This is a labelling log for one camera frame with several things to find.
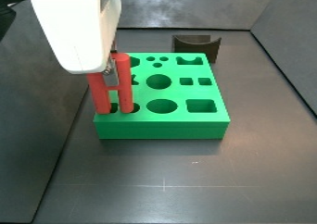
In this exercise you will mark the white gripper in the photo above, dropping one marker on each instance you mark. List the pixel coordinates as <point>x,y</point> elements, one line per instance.
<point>79,28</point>

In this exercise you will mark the red square-circle peg object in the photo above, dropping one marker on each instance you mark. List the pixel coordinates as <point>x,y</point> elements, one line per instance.
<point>100,87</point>

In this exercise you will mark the green foam shape board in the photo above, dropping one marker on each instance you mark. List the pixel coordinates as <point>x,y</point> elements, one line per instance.
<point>178,104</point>

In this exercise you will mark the black curved block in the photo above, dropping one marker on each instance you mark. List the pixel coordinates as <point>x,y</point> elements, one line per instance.
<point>196,44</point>

